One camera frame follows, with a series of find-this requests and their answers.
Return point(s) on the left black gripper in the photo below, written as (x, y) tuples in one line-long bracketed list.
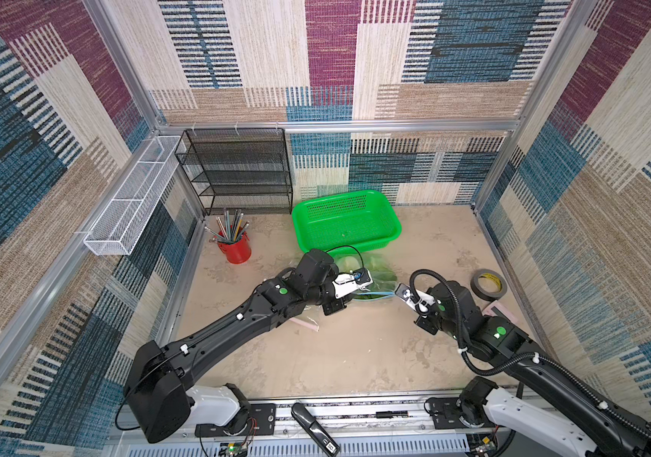
[(340, 306)]

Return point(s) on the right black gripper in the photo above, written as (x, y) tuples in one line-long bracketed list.
[(425, 314)]

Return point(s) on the blue-zip clear bag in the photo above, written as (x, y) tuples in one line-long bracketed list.
[(350, 262)]

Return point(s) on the chinese cabbage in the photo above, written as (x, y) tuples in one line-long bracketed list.
[(385, 280)]

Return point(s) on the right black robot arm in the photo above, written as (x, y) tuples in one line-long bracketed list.
[(517, 385)]

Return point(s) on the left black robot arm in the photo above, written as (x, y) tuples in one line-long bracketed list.
[(160, 388)]

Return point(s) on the pink-zip clear bag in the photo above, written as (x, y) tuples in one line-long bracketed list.
[(297, 320)]

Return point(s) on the black tape roll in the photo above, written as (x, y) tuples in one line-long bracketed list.
[(488, 285)]

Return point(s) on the pink calculator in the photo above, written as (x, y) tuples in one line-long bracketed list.
[(504, 315)]

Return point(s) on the green plastic basket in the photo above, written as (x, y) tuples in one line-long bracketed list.
[(364, 220)]

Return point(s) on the red pencil cup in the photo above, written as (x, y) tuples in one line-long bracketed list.
[(236, 253)]

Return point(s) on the coloured pencils bundle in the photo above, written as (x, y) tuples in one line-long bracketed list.
[(232, 227)]

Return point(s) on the black handheld device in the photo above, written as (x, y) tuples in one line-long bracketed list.
[(314, 430)]

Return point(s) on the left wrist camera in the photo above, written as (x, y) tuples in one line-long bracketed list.
[(348, 283)]

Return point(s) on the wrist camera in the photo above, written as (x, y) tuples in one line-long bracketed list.
[(419, 301), (348, 283)]

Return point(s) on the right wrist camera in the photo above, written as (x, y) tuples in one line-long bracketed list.
[(419, 301)]

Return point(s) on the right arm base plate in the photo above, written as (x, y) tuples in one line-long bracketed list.
[(453, 413)]

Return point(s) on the black wire shelf rack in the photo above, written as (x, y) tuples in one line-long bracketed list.
[(247, 169)]

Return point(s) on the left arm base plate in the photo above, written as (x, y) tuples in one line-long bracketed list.
[(260, 420)]

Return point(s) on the white wire wall basket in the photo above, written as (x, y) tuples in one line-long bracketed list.
[(118, 229)]

